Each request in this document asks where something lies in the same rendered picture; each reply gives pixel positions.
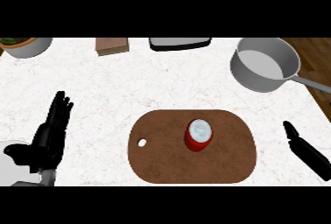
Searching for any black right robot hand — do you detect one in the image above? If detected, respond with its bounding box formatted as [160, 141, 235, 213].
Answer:
[282, 120, 331, 182]

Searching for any grey metal pot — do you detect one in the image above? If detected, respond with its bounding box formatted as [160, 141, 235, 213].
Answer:
[229, 37, 331, 95]

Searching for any red can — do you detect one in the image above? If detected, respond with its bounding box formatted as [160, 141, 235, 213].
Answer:
[183, 118, 214, 153]

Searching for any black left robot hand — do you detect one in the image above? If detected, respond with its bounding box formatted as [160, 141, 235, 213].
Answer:
[3, 90, 75, 174]

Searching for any white plant pot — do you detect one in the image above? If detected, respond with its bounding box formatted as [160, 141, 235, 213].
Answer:
[0, 37, 55, 60]

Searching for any brown wooden cutting board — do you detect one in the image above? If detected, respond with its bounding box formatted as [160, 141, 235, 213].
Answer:
[127, 108, 259, 185]

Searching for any brown wooden block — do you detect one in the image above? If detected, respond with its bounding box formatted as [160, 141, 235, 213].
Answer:
[95, 37, 130, 57]

